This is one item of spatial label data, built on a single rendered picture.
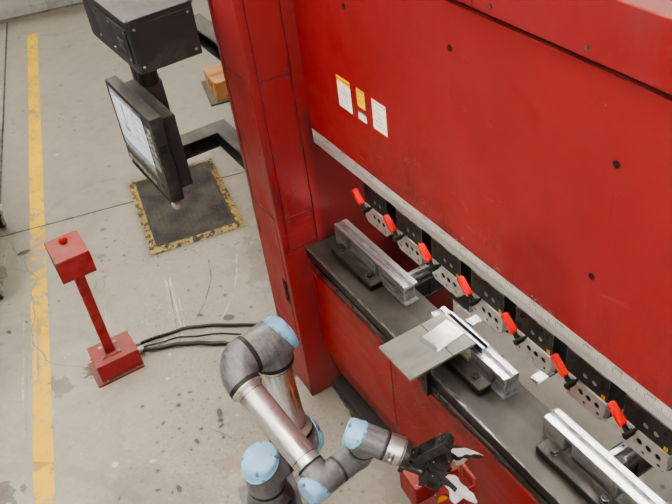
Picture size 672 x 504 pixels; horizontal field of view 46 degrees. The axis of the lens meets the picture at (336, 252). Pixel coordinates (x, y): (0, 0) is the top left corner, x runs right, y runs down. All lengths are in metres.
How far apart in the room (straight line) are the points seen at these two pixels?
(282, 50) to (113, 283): 2.36
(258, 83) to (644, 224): 1.55
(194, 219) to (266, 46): 2.45
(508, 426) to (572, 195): 0.95
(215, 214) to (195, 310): 0.87
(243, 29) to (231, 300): 2.05
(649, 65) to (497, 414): 1.37
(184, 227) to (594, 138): 3.62
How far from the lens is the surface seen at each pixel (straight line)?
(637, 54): 1.60
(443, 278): 2.56
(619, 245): 1.85
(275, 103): 2.91
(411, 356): 2.61
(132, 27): 2.77
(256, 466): 2.41
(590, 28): 1.66
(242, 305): 4.40
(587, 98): 1.75
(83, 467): 3.93
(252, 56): 2.80
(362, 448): 2.00
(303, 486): 2.05
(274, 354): 2.17
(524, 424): 2.60
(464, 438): 2.76
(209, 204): 5.21
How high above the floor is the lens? 2.91
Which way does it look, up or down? 39 degrees down
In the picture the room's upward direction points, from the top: 8 degrees counter-clockwise
